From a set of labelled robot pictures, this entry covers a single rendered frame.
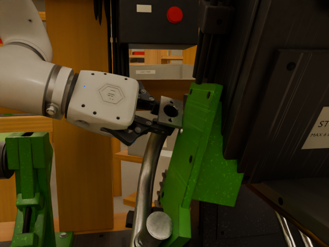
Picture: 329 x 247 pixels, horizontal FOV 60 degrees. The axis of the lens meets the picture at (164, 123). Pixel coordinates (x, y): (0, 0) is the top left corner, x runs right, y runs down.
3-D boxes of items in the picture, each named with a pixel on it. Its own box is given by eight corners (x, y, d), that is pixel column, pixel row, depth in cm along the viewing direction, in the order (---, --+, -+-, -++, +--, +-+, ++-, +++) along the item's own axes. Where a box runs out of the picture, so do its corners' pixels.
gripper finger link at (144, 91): (139, 99, 48) (177, 109, 49) (141, 85, 49) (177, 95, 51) (135, 110, 50) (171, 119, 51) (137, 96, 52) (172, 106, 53)
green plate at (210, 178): (227, 244, 40) (272, 99, 37) (172, 235, 38) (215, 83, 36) (202, 208, 51) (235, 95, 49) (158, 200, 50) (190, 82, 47)
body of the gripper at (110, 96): (56, 104, 39) (134, 123, 42) (74, 55, 46) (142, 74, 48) (55, 133, 45) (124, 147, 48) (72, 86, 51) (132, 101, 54)
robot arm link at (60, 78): (41, 95, 39) (63, 101, 40) (59, 53, 44) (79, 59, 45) (42, 129, 45) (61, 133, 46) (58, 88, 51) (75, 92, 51)
